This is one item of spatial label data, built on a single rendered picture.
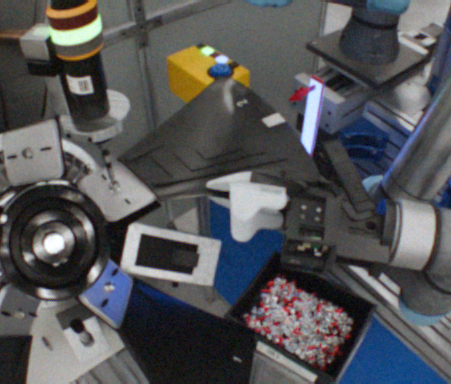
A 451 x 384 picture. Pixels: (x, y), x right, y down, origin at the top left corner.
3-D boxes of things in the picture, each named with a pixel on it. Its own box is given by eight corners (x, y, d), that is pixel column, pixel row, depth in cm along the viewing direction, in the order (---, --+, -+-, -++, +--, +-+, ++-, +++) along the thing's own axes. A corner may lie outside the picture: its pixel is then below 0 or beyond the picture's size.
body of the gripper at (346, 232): (279, 234, 43) (397, 254, 41) (291, 167, 48) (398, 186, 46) (274, 268, 49) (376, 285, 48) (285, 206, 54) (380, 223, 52)
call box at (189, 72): (169, 95, 99) (165, 56, 91) (204, 79, 103) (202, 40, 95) (213, 129, 91) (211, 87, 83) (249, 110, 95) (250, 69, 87)
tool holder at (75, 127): (34, 134, 41) (4, 50, 33) (68, 93, 45) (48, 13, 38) (112, 149, 39) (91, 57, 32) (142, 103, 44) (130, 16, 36)
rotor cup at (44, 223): (-38, 234, 47) (-49, 249, 36) (40, 148, 52) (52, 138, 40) (48, 309, 52) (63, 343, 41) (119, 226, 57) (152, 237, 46)
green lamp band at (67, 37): (42, 43, 34) (39, 30, 33) (68, 19, 36) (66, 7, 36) (85, 46, 33) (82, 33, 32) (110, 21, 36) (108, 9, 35)
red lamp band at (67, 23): (39, 30, 33) (36, 17, 32) (66, 7, 35) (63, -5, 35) (82, 32, 32) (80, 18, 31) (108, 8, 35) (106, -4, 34)
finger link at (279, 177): (250, 172, 46) (331, 189, 45) (253, 161, 47) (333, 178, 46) (247, 197, 50) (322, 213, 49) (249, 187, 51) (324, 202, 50)
